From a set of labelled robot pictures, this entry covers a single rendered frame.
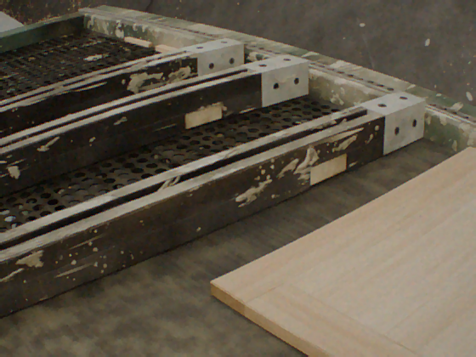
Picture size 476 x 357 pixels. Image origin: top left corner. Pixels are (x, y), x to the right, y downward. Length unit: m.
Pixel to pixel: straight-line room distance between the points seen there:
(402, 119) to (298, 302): 0.49
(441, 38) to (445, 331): 1.76
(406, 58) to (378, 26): 0.20
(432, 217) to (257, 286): 0.28
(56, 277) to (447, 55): 1.79
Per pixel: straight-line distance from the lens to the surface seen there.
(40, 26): 2.03
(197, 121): 1.19
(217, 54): 1.43
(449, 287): 0.76
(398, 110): 1.10
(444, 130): 1.17
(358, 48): 2.51
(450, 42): 2.33
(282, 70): 1.29
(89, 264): 0.78
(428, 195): 0.95
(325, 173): 1.00
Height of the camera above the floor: 1.91
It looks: 47 degrees down
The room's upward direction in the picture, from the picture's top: 66 degrees counter-clockwise
